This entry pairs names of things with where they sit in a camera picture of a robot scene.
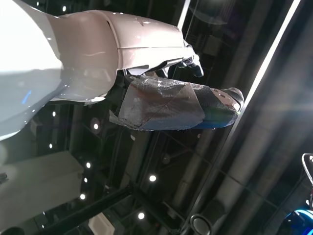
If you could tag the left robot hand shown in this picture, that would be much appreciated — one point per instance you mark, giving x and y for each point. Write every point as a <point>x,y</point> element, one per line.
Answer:
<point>85,56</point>

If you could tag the round ceiling light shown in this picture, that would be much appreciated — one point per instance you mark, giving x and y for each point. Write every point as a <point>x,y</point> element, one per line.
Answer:
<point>88,165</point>
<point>96,126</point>
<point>152,178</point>
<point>141,215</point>

